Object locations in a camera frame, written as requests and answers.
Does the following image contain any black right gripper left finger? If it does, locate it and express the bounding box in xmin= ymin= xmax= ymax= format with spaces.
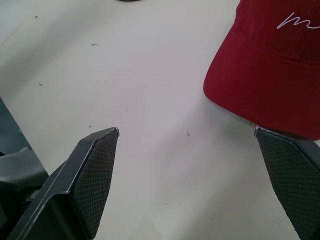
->
xmin=7 ymin=126 xmax=120 ymax=240

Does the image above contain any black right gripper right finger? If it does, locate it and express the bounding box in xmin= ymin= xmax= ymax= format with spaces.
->
xmin=254 ymin=126 xmax=320 ymax=240

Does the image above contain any red baseball cap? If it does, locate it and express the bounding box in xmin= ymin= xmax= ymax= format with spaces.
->
xmin=203 ymin=0 xmax=320 ymax=141

